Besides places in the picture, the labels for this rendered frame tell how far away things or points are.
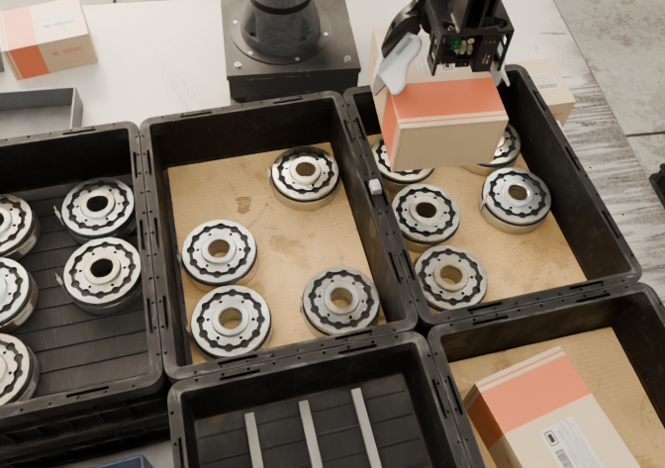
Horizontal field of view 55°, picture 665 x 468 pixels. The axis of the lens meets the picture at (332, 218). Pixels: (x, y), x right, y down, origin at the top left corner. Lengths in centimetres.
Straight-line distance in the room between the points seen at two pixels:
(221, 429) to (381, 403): 20
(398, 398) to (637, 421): 30
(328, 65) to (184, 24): 39
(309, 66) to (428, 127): 55
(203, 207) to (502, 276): 45
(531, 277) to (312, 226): 33
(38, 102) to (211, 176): 46
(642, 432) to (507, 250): 29
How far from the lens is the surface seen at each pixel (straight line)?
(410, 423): 83
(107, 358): 88
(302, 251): 91
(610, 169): 130
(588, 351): 93
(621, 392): 92
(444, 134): 70
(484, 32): 62
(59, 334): 92
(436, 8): 64
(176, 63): 138
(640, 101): 257
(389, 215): 84
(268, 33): 119
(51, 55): 139
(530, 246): 98
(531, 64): 133
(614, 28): 284
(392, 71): 69
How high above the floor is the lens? 162
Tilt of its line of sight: 56 degrees down
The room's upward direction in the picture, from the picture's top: 4 degrees clockwise
